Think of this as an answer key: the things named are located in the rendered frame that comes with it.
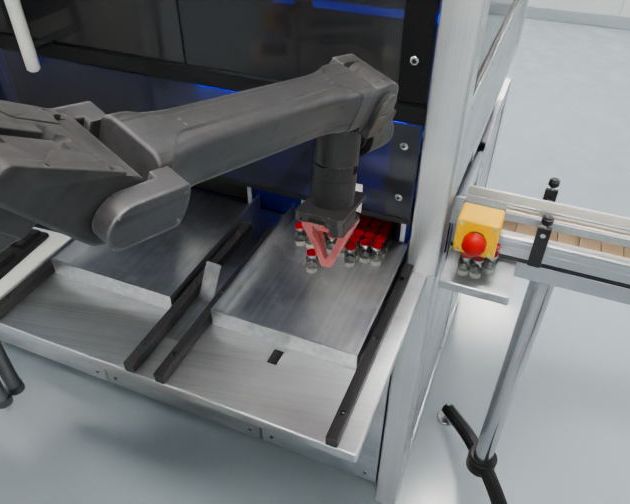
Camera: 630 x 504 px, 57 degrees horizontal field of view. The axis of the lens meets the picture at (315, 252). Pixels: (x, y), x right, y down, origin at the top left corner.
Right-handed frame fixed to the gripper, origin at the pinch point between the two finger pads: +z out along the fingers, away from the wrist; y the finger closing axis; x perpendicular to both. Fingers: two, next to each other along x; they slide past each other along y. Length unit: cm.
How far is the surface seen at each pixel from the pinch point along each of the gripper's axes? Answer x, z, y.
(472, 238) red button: -17.3, 2.4, 22.8
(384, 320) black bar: -7.0, 16.0, 12.5
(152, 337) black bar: 26.7, 19.3, -5.2
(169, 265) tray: 35.7, 17.6, 12.6
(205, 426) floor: 52, 100, 48
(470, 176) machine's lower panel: -11, 7, 66
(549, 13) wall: -12, 6, 494
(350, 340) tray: -2.7, 18.6, 8.1
